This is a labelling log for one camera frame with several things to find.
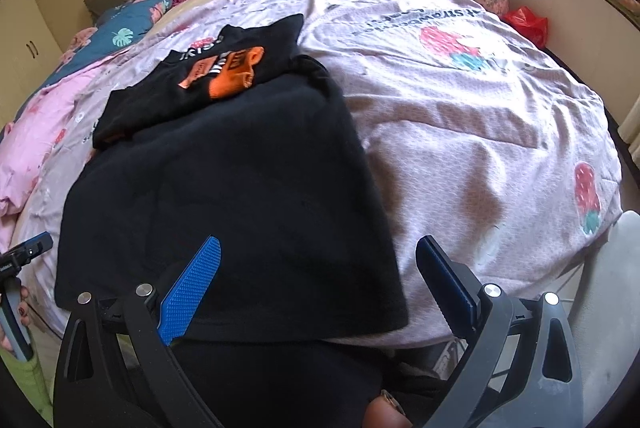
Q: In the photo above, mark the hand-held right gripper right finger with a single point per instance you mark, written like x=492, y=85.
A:
x=447, y=278

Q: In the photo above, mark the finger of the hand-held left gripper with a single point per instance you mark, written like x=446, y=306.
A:
x=35, y=244

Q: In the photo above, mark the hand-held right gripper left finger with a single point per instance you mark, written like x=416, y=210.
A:
x=190, y=288

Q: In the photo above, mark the black sweater with orange cuffs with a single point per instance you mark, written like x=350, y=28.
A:
x=225, y=188

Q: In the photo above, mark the person's left forearm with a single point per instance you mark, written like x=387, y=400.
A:
x=30, y=378

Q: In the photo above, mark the person's left hand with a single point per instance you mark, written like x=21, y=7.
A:
x=25, y=308

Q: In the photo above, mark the person's right hand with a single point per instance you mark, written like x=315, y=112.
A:
x=382, y=410

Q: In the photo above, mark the pink floral quilt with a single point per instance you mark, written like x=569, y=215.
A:
x=30, y=147

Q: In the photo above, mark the person's black pants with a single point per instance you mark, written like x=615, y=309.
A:
x=280, y=383

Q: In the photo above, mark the pink strawberry printed duvet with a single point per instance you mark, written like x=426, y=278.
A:
x=475, y=132

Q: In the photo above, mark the cream wardrobe doors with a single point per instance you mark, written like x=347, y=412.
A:
x=25, y=32

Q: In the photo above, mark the blue leaf-print pillow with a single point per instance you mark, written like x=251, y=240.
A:
x=125, y=27

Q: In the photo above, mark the red plastic bag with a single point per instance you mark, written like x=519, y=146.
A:
x=525, y=22

